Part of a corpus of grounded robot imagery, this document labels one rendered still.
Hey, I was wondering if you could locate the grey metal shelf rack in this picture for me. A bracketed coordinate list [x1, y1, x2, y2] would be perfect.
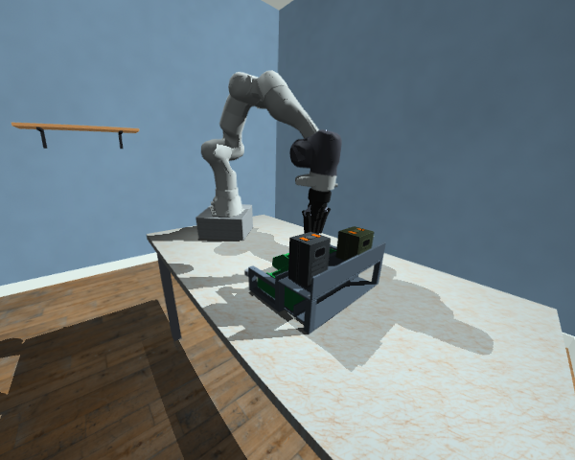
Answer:
[244, 242, 385, 334]

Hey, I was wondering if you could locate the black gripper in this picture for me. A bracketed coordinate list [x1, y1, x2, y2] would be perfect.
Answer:
[302, 188, 332, 234]

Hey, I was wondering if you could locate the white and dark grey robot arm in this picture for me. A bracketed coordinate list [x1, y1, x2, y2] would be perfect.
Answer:
[201, 71, 342, 218]

